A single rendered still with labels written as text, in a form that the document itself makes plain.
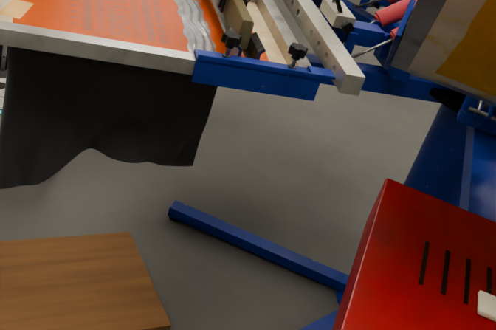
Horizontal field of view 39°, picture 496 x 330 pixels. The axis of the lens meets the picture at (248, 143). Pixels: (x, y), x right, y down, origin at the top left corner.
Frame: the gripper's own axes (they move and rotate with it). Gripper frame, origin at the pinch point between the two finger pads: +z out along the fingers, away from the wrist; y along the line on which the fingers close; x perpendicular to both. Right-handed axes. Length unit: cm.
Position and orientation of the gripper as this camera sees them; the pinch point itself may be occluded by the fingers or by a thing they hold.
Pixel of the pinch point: (232, 5)
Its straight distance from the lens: 184.9
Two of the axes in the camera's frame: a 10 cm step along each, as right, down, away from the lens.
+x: 1.9, 5.5, -8.1
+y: -9.4, -1.3, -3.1
